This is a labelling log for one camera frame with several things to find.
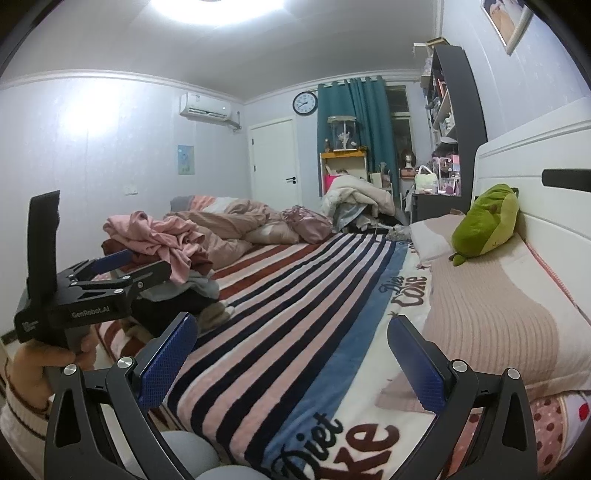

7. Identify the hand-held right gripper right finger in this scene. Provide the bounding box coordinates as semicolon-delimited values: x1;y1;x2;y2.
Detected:
387;315;539;480

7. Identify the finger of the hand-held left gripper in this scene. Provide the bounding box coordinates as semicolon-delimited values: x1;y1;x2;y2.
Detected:
58;249;136;283
113;259;172;301

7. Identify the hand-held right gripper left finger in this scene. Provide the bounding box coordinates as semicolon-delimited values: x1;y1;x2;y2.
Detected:
44;311;199;480

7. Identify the reddish pink garment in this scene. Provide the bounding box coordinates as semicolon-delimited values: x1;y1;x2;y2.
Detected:
102;211;215;284

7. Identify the person's left forearm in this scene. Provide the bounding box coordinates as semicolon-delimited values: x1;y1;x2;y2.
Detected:
0;360;61;480

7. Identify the person's left hand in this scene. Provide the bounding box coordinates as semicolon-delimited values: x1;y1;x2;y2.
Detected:
10;325;100;409

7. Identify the black garment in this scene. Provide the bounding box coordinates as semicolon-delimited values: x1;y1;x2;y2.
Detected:
131;281;222;333

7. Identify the light grey garment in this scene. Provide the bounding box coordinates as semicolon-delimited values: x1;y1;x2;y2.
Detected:
182;271;221;302

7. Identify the tan garment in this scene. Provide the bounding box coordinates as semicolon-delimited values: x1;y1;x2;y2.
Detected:
196;300;236;332

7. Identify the large beige ribbed pillow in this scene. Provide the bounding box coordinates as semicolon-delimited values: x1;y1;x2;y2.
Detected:
376;235;591;411

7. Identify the pale grey rounded object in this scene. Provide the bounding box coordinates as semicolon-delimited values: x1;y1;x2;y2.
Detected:
159;431;259;480

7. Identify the pink striped duvet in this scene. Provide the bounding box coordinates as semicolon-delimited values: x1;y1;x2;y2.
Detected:
168;195;301;264

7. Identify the small beige pillow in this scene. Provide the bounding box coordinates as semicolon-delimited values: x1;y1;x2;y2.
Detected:
410;215;467;268

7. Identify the striped blanket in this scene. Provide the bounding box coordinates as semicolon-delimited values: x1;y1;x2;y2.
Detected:
92;231;444;480

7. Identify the dark grey desk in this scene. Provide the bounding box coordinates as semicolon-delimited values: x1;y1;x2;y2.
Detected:
411;191;476;225

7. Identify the green plush toy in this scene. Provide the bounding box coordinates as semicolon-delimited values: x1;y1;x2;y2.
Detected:
451;184;520;267

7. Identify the pink satin bag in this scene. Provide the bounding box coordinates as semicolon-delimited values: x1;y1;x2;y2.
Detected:
281;205;334;244

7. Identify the white door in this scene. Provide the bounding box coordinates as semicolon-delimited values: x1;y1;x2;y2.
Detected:
248;117;301;204

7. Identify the cream comforter pile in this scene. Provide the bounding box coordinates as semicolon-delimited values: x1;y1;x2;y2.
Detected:
322;174;395;232

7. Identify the white air conditioner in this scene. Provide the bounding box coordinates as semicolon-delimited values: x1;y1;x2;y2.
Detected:
179;92;233;121

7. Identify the white handbag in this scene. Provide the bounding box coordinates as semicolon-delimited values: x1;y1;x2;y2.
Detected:
414;165;438;192

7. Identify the pink trinkets group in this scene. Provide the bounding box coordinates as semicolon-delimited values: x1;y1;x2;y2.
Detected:
431;154;462;195

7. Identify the yellow shelf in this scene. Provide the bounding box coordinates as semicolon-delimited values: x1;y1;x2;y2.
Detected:
320;150;369;199

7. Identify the glass display case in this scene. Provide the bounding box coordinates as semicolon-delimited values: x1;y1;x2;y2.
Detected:
327;116;359;152

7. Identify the teal curtain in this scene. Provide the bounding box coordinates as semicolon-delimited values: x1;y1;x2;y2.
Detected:
317;76;399;199

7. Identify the white bed headboard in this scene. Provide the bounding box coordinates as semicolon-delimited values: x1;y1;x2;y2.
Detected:
473;97;591;315

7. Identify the window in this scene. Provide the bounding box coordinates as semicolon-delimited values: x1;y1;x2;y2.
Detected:
385;84;414;167

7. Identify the ceiling lamp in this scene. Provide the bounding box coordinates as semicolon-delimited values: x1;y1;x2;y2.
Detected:
148;0;287;20

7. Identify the dark grey bookshelf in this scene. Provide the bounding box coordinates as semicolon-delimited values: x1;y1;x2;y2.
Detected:
411;44;489;222

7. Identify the round wall clock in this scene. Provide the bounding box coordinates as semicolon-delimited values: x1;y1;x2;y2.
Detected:
292;91;318;115

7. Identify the framed wall picture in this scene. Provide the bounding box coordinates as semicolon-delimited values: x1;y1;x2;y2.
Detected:
480;0;534;56

